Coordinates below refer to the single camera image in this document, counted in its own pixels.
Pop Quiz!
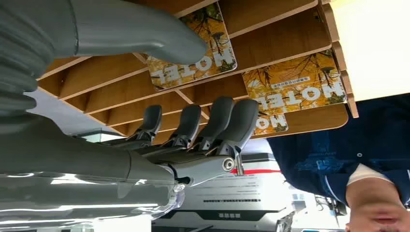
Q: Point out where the yellow leaf hotel card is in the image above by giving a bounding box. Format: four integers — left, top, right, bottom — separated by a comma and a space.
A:
242, 49, 348, 116
145, 2, 238, 92
252, 114, 289, 137

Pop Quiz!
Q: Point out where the wooden slotted card rack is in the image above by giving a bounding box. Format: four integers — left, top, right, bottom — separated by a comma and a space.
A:
37, 0, 360, 145

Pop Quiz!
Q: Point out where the person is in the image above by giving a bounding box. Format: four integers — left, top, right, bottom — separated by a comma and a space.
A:
267, 93, 410, 232

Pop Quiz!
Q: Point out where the glass panel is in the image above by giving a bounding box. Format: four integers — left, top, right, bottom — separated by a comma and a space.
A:
72, 128, 126, 144

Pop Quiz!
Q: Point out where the black stand device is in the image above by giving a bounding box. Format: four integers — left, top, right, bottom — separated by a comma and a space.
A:
315, 194, 349, 219

